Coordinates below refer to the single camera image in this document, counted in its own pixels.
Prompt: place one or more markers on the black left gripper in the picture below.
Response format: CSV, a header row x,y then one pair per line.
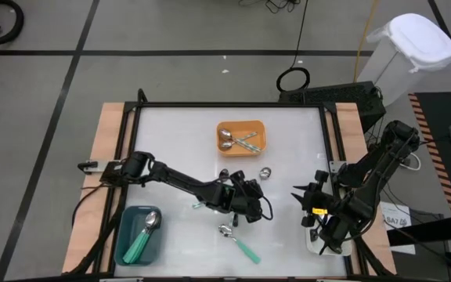
x,y
245,196

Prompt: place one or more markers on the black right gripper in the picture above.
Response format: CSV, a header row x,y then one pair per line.
x,y
323,199

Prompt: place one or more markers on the glossy black spoon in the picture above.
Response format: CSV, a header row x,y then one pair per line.
x,y
224,173
314,235
235,220

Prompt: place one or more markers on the white plastic bin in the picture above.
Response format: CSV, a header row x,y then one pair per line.
x,y
309,243

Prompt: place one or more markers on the orange plastic bin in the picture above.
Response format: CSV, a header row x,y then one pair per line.
x,y
245,126

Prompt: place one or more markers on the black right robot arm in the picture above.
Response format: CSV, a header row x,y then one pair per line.
x,y
382,164

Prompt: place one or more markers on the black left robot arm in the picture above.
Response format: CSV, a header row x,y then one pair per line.
x,y
178,180

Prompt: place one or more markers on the yellow tape tag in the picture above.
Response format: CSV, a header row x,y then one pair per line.
x,y
319,211

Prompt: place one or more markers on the white paper label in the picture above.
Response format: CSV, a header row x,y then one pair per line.
x,y
395,213

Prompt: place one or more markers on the teal plastic bin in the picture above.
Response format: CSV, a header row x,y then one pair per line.
x,y
129,223

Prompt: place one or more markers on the black metal beam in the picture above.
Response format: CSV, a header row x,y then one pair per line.
x,y
425,235

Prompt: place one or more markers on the black hazard striped mat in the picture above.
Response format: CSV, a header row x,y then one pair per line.
x,y
441,113

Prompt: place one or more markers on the white lidded trash can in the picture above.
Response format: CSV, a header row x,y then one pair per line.
x,y
417,43

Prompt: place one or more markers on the silver metal bracket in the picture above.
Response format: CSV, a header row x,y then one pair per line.
x,y
335,165
92,166

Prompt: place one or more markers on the black table frame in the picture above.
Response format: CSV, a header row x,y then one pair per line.
x,y
229,105

